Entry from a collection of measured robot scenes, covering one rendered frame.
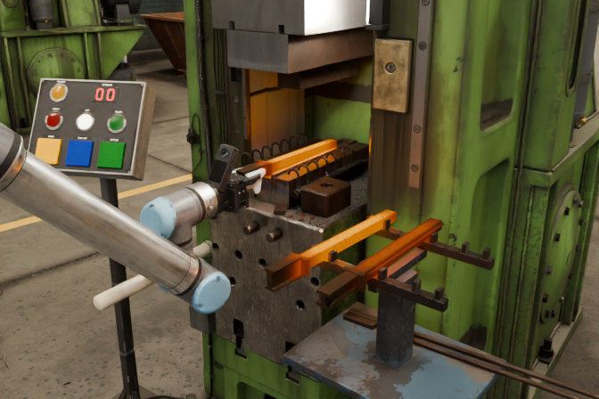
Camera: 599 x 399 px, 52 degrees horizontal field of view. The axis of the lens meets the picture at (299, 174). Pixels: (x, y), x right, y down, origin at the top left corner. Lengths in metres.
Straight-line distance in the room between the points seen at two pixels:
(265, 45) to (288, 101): 0.45
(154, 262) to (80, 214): 0.18
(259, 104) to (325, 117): 0.30
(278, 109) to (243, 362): 0.78
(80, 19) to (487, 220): 5.16
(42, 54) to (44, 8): 0.42
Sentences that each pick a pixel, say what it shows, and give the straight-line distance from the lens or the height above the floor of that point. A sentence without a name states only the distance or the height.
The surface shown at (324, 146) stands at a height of 1.02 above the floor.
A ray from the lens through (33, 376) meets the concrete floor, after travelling 2.73.
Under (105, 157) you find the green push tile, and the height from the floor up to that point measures 1.00.
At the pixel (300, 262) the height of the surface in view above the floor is 0.97.
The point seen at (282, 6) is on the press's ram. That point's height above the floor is 1.43.
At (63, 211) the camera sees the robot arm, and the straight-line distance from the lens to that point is 1.12.
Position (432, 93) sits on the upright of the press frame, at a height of 1.24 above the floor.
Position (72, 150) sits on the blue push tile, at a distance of 1.89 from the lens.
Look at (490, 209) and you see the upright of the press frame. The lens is 1.92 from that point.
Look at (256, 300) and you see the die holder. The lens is 1.74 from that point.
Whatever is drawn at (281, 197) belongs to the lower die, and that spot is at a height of 0.94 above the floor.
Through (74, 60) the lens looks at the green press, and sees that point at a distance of 6.41.
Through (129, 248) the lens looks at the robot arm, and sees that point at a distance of 1.18.
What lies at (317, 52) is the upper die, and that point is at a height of 1.31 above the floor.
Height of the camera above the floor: 1.52
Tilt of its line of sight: 19 degrees down
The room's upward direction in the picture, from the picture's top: straight up
